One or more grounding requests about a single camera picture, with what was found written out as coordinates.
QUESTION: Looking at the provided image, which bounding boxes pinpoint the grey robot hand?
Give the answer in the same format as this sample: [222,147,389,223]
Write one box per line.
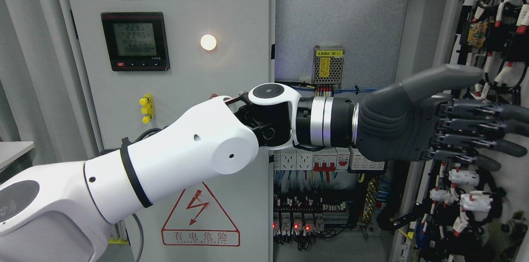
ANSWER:
[355,64,528,171]

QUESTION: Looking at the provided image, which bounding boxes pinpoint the grey cabinet door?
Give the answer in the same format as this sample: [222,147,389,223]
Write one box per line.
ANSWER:
[70,0,272,262]
[380,0,528,262]

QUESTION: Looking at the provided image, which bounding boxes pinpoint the black surge protector block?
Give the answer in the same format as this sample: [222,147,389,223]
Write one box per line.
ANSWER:
[348,147,387,174]

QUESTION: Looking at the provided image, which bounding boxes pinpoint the white socket breaker row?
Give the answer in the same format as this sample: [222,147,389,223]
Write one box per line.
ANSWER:
[273,147,354,172]

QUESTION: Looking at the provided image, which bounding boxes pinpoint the metal mesh power supply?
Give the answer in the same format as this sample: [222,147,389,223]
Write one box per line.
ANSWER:
[312,45,346,88]

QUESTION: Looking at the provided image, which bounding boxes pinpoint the relay row with red leds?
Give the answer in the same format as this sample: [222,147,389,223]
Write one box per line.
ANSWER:
[272,212,324,239]

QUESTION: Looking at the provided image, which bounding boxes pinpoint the white indicator light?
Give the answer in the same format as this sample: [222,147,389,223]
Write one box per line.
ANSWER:
[200,34,217,51]

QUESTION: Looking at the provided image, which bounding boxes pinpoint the red electric danger sticker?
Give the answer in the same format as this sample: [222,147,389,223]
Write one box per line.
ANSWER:
[161,182,241,247]

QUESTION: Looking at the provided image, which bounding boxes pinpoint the black digital power meter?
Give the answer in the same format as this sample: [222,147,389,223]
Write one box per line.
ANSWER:
[100,12,170,71]

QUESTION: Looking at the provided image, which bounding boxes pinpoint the grey curtain left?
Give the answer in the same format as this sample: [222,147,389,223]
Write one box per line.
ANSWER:
[1,0,102,182]

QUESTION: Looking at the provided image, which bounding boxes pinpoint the white desk edge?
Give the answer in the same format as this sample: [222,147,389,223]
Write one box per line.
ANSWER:
[0,141,34,172]

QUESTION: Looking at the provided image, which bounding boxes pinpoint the black corrugated cable conduit right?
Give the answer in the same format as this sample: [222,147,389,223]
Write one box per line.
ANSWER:
[375,159,426,231]

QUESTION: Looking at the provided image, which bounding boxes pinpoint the yellow terminal post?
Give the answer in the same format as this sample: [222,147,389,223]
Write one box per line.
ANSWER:
[138,94,155,124]

